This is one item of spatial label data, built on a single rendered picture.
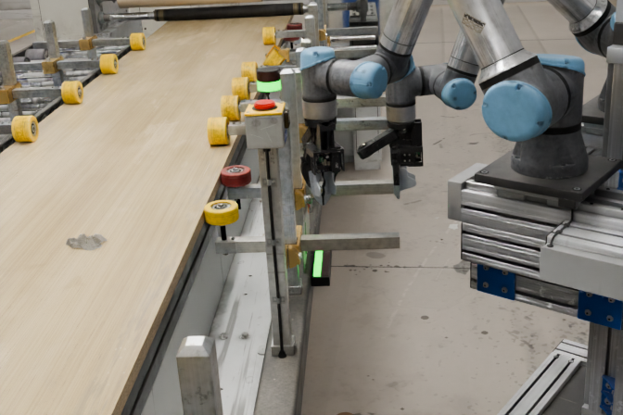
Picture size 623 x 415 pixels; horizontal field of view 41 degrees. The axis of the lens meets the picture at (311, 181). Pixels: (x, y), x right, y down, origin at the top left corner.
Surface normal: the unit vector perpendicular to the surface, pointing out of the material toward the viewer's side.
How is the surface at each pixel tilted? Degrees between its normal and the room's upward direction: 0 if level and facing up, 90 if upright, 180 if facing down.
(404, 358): 0
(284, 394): 0
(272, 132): 90
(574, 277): 90
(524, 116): 97
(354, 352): 0
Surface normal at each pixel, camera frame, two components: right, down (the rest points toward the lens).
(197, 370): -0.05, 0.35
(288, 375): -0.05, -0.94
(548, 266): -0.62, 0.30
